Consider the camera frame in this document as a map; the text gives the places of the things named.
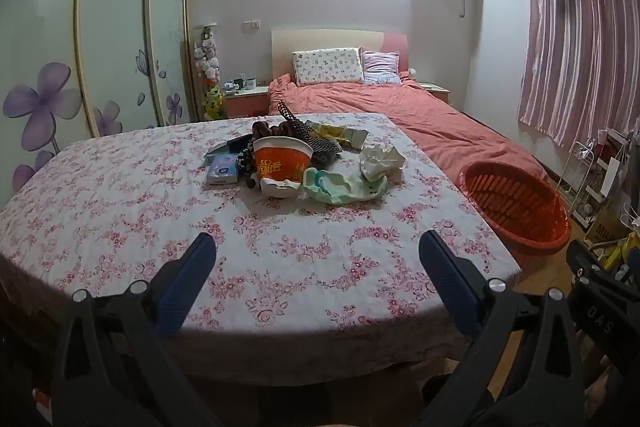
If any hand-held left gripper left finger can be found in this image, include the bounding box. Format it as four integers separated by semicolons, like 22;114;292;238
50;232;218;427

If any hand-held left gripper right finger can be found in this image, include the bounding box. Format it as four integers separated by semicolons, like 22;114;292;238
419;231;586;427

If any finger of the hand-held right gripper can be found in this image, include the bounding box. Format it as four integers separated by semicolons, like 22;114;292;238
566;239;608;283

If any red plastic basket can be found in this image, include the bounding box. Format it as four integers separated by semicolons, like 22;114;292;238
459;161;572;256

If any blue tissue pack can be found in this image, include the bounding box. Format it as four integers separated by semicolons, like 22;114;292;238
207;153;242;185

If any black floral scrunchie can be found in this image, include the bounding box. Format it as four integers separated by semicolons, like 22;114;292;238
234;147;259;188

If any white tissue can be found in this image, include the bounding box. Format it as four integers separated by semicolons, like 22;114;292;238
359;144;405;182

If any green panda sock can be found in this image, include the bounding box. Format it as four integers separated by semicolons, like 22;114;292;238
302;167;388;206

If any dark patterned sock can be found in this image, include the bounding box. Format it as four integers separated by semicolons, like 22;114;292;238
206;134;253;165

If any orange paper cup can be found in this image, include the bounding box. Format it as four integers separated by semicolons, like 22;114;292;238
252;136;314;198

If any brown striped scrunchie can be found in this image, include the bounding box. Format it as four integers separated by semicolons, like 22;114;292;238
250;119;306;140

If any yellow white snack wrapper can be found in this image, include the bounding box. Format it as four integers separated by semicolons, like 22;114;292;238
305;121;369;151

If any black beige checkered hair band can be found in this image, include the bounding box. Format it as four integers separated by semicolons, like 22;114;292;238
277;99;343;168

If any yellow bag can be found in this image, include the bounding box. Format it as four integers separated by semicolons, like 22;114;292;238
605;232;640;273

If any pink floral tablecloth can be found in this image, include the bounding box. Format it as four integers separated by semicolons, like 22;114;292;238
0;112;523;383

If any white storage shelf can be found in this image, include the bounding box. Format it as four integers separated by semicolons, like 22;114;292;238
575;129;633;228

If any salmon duvet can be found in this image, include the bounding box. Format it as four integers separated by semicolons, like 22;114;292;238
267;73;551;188

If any yellow green plush toy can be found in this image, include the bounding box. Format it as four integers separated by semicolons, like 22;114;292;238
202;84;224;122

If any pink drawer nightstand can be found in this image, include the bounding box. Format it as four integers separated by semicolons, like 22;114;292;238
223;87;271;120

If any beige nightstand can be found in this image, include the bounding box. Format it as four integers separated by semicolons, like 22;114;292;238
417;82;452;108

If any pink striped pillow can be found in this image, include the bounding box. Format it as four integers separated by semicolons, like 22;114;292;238
360;49;403;85

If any clear tube of plush toys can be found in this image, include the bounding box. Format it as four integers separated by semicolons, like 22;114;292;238
193;23;222;86

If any pink satin curtain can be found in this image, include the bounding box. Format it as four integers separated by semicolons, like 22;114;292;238
517;0;636;138

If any white floral pillow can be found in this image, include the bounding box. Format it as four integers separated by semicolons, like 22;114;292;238
291;48;366;88

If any beige pink bed headboard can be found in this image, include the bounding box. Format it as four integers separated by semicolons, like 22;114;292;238
271;28;408;80

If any wardrobe with purple flowers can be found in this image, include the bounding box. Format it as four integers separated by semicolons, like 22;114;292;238
0;0;198;198

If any white wire rack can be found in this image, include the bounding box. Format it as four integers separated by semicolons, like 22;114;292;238
556;139;601;212

